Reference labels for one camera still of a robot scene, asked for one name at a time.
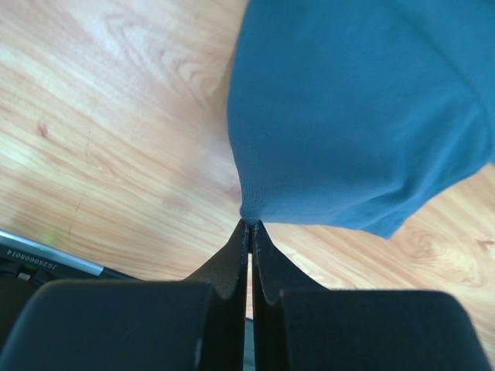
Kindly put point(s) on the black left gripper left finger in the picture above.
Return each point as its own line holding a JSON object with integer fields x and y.
{"x": 196, "y": 323}

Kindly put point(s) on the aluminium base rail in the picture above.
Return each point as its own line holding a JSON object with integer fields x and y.
{"x": 38, "y": 263}

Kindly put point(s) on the blue-grey t-shirt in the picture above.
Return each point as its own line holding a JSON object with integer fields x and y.
{"x": 356, "y": 113}

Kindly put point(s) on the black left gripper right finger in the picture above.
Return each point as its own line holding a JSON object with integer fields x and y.
{"x": 301, "y": 325}

